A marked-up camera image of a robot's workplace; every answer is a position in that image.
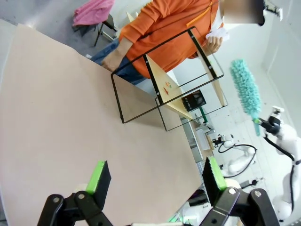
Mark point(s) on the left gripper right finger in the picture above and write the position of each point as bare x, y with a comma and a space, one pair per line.
215, 186

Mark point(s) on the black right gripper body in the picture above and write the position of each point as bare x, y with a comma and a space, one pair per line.
272, 126

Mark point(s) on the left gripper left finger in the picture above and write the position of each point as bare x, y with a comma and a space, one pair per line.
98, 186

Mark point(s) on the teal microfiber duster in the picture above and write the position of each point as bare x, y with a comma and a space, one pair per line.
245, 89

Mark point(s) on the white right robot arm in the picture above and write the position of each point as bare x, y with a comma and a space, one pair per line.
288, 139

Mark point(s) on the person's right forearm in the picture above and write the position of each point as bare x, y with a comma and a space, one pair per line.
134, 30

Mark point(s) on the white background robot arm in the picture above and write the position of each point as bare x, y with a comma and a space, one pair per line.
237, 162

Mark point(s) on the person's left hand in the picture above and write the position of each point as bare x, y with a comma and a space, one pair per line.
214, 44

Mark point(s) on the person's right hand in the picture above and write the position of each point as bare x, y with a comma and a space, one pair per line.
112, 61

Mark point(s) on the black mesh pen holder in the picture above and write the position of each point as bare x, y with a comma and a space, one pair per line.
194, 100

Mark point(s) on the person in orange jacket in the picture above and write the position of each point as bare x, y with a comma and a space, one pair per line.
169, 42

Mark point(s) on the black folding chair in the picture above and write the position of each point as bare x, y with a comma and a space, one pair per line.
109, 23

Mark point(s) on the pink cloth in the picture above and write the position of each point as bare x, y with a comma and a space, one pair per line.
94, 10

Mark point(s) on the black frame wooden shelf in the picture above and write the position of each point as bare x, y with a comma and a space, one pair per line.
169, 99

